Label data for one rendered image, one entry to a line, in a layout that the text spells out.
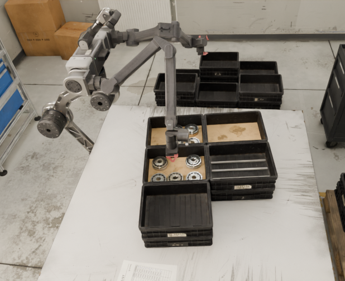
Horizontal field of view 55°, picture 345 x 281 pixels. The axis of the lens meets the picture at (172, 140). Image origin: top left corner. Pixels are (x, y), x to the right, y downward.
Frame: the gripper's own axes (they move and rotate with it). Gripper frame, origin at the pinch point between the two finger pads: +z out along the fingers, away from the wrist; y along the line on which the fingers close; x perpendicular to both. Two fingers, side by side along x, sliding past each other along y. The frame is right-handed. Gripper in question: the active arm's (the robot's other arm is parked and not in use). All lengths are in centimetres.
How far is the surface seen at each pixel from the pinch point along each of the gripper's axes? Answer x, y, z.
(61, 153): 130, 105, 107
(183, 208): -5.0, -19.5, 23.7
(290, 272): -61, -53, 36
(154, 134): 16, 43, 24
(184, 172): -5.4, 7.5, 23.4
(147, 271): 15, -52, 37
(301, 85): -141, 203, 104
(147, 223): 15.4, -29.5, 23.9
